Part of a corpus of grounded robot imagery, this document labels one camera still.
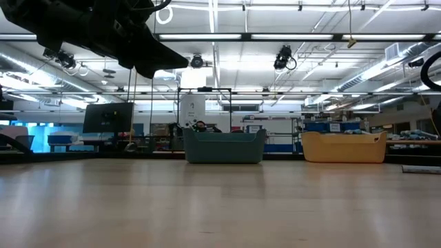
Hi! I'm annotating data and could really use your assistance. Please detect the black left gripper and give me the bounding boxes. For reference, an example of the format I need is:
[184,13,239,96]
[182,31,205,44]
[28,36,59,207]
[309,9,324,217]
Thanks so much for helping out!
[82,6,189,79]

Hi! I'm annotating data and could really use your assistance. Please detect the teal plastic bin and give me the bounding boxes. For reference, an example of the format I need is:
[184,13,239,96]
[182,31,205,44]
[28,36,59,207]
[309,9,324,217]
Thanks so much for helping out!
[182,127,267,165]

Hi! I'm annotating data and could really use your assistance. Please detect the white LED strip light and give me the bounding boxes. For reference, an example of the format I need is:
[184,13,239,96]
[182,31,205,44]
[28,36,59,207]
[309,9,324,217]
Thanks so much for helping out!
[342,33,427,41]
[158,33,243,41]
[250,33,334,41]

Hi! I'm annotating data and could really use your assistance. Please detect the white pillar sign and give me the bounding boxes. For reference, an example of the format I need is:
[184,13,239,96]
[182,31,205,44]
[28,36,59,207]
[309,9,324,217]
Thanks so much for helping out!
[179,94,207,125]

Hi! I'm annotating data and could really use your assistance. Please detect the black flat monitor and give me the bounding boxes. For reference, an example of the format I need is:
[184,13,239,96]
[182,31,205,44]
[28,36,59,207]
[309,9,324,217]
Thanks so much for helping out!
[82,101,135,134]

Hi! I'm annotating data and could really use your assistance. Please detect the blue shelf bins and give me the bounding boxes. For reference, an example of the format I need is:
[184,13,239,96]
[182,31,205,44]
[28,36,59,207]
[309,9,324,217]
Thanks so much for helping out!
[304,120,362,134]

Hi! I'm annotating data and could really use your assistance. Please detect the yellow plastic bin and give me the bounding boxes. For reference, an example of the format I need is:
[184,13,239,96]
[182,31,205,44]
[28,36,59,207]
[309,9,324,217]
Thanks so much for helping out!
[300,131,388,164]

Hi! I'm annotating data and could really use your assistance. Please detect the white vent box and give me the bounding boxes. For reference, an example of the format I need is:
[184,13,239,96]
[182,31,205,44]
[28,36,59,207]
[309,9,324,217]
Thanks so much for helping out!
[384,42,401,62]

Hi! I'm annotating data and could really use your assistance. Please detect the wooden workbench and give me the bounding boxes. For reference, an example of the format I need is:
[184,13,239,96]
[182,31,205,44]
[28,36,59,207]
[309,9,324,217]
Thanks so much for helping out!
[378,138,441,146]

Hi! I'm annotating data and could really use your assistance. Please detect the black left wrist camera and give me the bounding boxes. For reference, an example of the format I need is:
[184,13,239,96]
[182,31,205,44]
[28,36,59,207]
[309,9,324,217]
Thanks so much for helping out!
[130,3,161,35]

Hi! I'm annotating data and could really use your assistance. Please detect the black overhead camera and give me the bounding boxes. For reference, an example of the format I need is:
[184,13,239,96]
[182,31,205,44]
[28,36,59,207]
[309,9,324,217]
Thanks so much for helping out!
[189,54,205,70]

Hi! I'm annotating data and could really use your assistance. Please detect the black overhead frame bar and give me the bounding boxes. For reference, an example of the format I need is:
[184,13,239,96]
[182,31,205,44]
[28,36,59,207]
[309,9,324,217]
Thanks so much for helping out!
[0,32,441,43]

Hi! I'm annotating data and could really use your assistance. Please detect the black aluminium table frame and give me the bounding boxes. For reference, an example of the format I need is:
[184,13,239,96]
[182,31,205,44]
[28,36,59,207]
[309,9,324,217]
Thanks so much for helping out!
[0,150,441,165]

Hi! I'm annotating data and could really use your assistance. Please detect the black hanging camera device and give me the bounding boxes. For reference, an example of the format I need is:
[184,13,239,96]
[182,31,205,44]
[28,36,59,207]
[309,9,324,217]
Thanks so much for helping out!
[273,44,298,72]

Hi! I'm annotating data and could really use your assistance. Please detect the silver ventilation duct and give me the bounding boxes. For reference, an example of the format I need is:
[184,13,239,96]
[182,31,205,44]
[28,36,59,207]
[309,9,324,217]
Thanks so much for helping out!
[336,43,441,94]
[0,43,116,104]

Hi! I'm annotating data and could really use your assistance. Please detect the yellow-tipped hanging cable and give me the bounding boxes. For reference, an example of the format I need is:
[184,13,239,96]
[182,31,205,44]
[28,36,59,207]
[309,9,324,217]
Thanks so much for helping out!
[347,0,358,49]

